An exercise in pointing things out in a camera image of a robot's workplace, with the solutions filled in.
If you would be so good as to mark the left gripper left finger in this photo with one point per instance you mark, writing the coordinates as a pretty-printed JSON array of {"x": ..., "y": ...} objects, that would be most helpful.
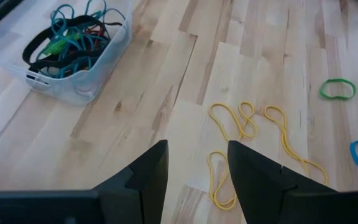
[{"x": 154, "y": 174}]

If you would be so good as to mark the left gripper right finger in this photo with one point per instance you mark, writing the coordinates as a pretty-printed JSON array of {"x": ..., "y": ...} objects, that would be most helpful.
[{"x": 253, "y": 180}]

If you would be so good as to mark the yellow rubber band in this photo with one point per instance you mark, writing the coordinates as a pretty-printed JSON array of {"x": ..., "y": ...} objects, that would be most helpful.
[
  {"x": 286, "y": 144},
  {"x": 242, "y": 134},
  {"x": 211, "y": 183}
]

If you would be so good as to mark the green rubber band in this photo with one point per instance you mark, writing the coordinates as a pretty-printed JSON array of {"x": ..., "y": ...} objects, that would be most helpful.
[
  {"x": 337, "y": 98},
  {"x": 56, "y": 46}
]

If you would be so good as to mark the wide black rubber band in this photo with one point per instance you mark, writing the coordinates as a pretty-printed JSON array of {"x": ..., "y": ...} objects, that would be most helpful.
[
  {"x": 57, "y": 62},
  {"x": 73, "y": 20}
]

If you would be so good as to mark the red rubber band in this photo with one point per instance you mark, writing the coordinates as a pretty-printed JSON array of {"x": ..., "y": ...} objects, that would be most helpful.
[{"x": 97, "y": 37}]

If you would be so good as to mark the clear plastic bin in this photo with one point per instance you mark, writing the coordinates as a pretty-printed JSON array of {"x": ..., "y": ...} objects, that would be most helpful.
[{"x": 82, "y": 87}]

